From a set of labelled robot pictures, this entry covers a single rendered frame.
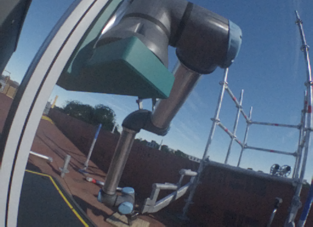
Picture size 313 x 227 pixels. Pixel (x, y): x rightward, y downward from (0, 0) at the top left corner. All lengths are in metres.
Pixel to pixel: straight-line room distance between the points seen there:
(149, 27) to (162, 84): 0.13
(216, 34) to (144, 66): 0.22
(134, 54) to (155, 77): 0.07
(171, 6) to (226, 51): 0.19
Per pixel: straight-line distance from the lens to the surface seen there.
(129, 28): 0.36
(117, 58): 0.30
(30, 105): 0.38
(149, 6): 0.44
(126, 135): 0.93
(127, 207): 1.09
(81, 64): 0.42
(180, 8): 0.45
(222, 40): 0.46
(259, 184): 1.83
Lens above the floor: 0.68
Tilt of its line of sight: 13 degrees up
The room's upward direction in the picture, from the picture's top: 20 degrees clockwise
